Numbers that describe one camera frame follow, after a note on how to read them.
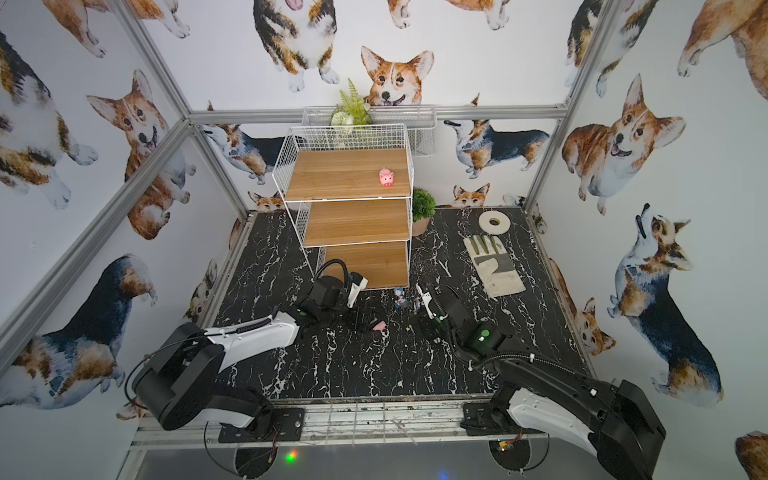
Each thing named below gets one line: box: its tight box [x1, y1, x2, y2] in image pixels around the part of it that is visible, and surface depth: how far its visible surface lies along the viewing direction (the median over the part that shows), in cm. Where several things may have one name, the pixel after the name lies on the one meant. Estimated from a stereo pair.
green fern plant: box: [330, 78, 372, 126], surface depth 83 cm
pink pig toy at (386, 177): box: [379, 168, 395, 187], surface depth 70 cm
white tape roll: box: [478, 210, 511, 235], surface depth 120 cm
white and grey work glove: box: [463, 235, 526, 298], surface depth 106 cm
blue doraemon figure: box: [394, 286, 406, 309], surface depth 97 cm
